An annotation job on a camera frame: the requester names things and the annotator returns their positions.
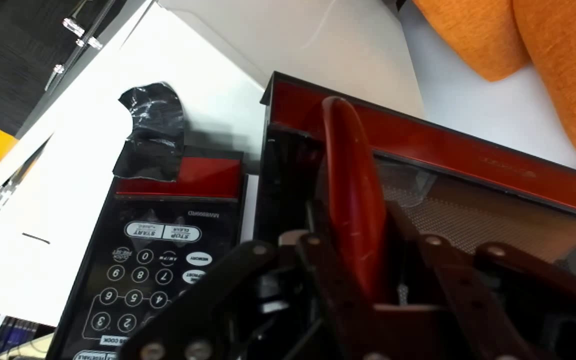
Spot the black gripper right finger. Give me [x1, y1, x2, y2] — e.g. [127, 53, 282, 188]
[400, 228, 576, 360]

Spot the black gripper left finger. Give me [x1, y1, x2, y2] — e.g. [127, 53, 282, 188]
[118, 233, 383, 360]

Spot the red and black microwave body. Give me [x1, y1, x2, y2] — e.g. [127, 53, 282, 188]
[46, 138, 249, 360]

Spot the black tape patch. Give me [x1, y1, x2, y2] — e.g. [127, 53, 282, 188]
[115, 81, 189, 182]

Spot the orange fabric sofa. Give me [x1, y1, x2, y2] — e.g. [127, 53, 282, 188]
[409, 0, 576, 172]

